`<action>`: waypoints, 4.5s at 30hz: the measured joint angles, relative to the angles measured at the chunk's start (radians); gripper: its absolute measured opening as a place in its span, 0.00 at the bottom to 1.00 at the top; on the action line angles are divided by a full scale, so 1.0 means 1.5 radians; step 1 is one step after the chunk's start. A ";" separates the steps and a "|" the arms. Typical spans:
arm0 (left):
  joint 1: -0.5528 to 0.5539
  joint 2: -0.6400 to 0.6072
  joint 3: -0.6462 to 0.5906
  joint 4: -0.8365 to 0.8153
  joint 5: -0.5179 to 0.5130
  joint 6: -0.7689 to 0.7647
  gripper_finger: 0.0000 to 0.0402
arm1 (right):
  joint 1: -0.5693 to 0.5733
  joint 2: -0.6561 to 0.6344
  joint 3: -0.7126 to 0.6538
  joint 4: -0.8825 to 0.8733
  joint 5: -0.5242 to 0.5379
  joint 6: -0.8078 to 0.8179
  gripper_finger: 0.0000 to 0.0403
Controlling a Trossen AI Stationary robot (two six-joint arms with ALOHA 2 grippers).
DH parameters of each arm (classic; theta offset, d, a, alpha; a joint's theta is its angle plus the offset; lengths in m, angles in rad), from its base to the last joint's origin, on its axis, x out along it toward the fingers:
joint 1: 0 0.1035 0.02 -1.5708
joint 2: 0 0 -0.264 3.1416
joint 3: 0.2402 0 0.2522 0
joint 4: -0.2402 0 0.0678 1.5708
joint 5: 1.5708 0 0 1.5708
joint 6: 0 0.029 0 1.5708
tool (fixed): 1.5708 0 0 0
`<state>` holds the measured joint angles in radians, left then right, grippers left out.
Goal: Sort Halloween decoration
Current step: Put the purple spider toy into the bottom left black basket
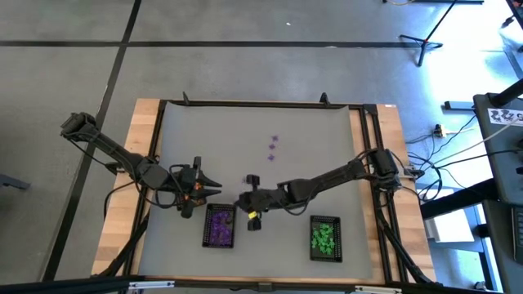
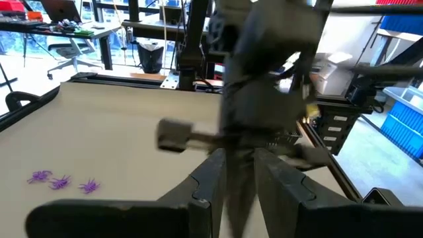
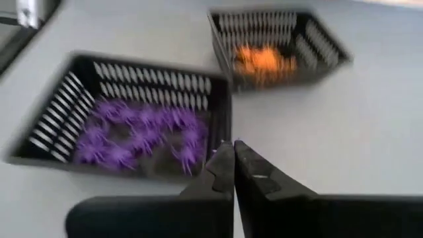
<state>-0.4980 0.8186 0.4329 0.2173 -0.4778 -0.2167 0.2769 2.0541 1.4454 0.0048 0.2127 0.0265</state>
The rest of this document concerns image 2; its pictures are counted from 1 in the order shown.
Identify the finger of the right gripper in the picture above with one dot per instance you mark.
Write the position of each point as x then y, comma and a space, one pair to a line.
248, 185
234, 185

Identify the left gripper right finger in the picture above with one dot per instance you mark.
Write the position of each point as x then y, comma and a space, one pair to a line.
330, 224

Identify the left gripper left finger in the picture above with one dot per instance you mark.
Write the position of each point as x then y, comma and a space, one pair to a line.
115, 221

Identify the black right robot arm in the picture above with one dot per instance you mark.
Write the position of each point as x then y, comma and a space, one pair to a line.
264, 33

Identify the purple plastic spider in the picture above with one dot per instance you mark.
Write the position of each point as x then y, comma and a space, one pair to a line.
89, 186
39, 176
60, 182

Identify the black drawer cabinet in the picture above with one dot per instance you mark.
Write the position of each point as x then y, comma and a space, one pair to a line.
337, 132

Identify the white printer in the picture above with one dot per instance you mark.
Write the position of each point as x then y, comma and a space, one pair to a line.
333, 76

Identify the white metal plate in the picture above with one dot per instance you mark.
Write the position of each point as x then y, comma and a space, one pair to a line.
170, 81

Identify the black trash bin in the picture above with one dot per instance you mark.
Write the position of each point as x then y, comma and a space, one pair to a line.
150, 57

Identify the blue storage bin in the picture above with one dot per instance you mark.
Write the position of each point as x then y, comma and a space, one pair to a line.
406, 129

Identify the dark office desk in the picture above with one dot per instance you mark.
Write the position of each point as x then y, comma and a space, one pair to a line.
99, 31

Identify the black laptop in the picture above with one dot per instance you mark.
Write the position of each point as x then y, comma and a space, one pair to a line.
61, 10

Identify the red container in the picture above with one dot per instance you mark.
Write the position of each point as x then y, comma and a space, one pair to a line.
11, 6

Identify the black frame clamp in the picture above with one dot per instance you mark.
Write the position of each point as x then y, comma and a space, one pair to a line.
20, 97

